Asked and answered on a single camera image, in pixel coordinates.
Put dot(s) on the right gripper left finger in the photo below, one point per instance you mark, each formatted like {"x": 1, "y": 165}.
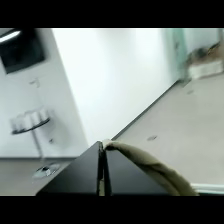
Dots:
{"x": 80, "y": 175}

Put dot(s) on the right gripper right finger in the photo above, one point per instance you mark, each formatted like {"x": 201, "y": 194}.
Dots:
{"x": 131, "y": 176}

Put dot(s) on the khaki garment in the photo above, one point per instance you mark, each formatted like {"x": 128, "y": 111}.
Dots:
{"x": 156, "y": 168}

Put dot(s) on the round side table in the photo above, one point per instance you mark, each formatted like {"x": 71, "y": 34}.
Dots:
{"x": 35, "y": 125}

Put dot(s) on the black wall screen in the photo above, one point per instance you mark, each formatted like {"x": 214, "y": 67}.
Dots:
{"x": 20, "y": 53}

